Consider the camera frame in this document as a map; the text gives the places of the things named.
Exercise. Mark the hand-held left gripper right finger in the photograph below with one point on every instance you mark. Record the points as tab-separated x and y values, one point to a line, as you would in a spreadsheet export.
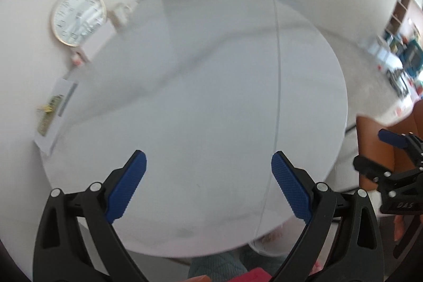
292	186

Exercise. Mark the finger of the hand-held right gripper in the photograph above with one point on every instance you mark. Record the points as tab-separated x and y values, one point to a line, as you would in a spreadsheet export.
393	138
371	168

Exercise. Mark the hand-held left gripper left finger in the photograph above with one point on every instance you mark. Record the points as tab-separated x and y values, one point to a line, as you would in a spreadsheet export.
127	186

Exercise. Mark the white waste bin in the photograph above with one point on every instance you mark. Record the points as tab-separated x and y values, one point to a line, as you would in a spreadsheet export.
271	242

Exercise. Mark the person's right hand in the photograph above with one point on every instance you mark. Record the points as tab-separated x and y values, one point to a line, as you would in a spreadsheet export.
401	227

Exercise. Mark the orange chair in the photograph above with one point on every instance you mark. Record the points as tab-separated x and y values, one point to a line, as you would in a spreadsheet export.
373	136

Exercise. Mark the white paper sheet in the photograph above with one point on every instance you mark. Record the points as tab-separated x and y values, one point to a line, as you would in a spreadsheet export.
48	143

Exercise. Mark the pink jacket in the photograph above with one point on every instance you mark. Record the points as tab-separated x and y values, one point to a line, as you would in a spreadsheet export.
254	277

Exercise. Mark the dark pen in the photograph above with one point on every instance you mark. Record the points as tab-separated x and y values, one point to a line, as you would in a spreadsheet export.
67	99

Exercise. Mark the yellow binder clips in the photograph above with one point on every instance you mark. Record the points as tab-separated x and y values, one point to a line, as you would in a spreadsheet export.
44	109

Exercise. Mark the open bookshelf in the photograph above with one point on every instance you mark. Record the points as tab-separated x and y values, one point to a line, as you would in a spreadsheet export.
401	17

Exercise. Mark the small pink bottle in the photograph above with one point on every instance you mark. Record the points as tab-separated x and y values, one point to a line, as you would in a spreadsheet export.
76	58

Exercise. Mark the white rectangular box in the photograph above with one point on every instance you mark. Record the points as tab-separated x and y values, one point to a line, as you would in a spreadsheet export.
99	40

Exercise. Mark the white mug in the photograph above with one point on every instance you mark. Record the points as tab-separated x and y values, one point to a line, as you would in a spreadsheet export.
122	14

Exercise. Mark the round wall clock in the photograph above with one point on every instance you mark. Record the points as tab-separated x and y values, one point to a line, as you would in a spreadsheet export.
78	17

